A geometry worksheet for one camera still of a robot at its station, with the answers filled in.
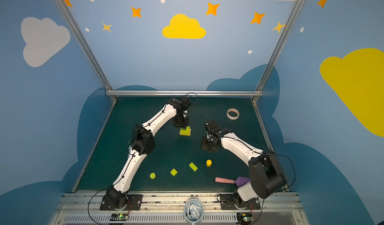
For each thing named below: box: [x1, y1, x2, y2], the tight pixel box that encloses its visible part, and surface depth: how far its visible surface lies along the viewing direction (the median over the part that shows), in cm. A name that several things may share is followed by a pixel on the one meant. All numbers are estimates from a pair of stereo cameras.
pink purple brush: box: [215, 176, 251, 187], surface depth 82 cm
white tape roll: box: [226, 108, 240, 120], surface depth 113 cm
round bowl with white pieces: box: [183, 198, 204, 223], surface depth 73 cm
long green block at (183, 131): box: [179, 126, 188, 136], surface depth 101 cm
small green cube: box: [181, 126, 191, 134], surface depth 101 cm
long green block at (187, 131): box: [185, 126, 191, 135], surface depth 101 cm
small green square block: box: [169, 168, 178, 177], surface depth 86 cm
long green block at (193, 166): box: [188, 162, 199, 172], surface depth 88 cm
